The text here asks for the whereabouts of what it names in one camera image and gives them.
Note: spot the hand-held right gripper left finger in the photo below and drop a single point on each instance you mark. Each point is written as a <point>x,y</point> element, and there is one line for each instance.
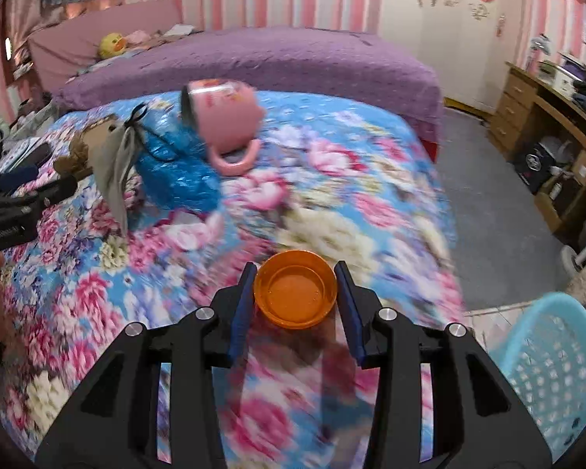
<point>240,317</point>

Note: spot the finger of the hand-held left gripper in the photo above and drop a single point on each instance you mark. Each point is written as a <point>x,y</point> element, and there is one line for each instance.
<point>53,189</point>
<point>17,178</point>

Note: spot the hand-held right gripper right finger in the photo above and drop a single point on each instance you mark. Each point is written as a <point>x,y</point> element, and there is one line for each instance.
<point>350,317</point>

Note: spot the orange plastic bowl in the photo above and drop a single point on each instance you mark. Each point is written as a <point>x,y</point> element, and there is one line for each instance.
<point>295,293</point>

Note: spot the light blue plastic basket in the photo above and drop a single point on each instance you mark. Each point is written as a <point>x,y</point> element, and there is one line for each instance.
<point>552,376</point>

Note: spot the black phone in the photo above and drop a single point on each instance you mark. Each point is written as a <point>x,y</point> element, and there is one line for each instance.
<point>35,156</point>

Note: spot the tan wrapper with black tie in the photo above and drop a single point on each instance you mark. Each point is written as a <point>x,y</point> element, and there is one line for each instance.
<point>117,176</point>

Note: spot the floral blue blanket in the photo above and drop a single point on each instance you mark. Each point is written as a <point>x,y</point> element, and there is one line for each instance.
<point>322,195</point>

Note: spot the yellow duck plush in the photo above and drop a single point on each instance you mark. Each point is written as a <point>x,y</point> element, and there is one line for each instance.
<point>112,45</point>

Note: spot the pink headboard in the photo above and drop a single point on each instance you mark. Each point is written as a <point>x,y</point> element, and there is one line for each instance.
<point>83,24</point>

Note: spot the pink plush toy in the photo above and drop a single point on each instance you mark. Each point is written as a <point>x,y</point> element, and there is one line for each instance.
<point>137,36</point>

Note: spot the pink mug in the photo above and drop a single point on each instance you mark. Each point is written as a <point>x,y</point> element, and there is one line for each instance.
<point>224,117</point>

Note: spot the red bed skirt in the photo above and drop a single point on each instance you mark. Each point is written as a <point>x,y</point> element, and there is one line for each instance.
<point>432,149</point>

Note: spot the black box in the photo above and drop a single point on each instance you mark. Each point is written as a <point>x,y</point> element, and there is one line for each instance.
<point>534,166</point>

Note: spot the white fan stand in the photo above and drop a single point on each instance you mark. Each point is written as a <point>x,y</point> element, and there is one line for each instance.
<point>583,259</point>

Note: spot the purple dotted bed cover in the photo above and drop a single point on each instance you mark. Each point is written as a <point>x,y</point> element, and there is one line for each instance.
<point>273,63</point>

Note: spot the wooden desk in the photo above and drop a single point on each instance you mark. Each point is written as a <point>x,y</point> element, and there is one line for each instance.
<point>532,112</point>

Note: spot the white wardrobe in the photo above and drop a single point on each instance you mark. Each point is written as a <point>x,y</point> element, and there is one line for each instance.
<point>449,34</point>

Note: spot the white storage box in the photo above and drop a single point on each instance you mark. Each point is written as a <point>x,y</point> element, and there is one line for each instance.
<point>561,75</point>

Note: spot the silver desk lamp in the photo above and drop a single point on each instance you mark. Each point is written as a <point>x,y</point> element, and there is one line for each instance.
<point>541,46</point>

